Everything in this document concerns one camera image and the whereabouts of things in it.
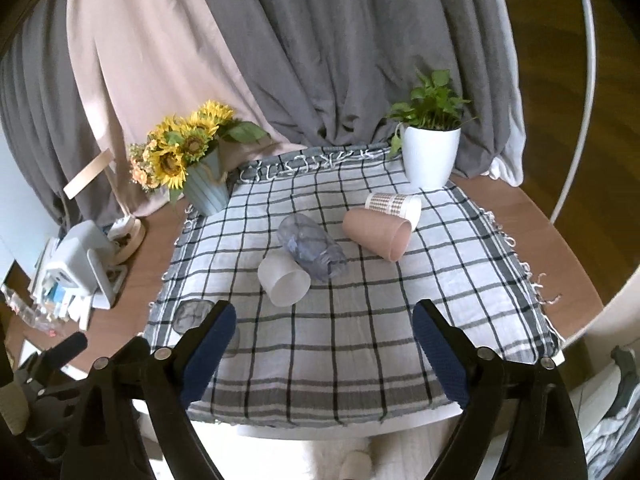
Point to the green leafy plant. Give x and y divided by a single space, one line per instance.
432 105

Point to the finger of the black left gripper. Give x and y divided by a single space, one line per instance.
38 400

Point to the white patterned paper cup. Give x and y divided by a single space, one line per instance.
408 207

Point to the pink beige curtain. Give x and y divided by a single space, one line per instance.
136 62

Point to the white frosted plastic cup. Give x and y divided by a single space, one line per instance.
283 280

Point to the pink plastic cup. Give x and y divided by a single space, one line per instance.
383 234

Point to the grey curtain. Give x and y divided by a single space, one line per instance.
323 72

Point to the light blue ribbed vase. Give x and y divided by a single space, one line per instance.
206 185

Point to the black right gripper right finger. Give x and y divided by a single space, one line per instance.
543 441

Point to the yellow sunflower bouquet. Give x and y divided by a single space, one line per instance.
174 146

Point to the white desktop device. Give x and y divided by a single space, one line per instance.
78 274

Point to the black white checkered tablecloth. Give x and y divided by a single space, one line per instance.
345 354

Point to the clear square glass cup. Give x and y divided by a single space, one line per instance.
192 313

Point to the white plant pot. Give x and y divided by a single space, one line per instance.
428 156

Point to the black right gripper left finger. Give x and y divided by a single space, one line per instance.
105 441

